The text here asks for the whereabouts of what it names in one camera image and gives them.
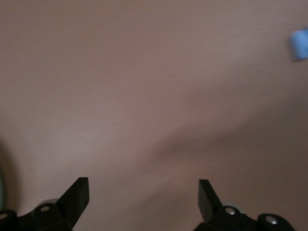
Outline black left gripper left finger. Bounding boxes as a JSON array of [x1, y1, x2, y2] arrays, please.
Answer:
[[0, 177, 90, 231]]

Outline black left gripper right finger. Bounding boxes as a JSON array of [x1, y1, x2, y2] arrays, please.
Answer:
[[193, 179, 295, 231]]

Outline blue uppercase letter W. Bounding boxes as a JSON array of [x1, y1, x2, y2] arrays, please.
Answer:
[[288, 25, 308, 62]]

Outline brown table mat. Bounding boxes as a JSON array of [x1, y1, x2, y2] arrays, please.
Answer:
[[0, 0, 308, 231]]

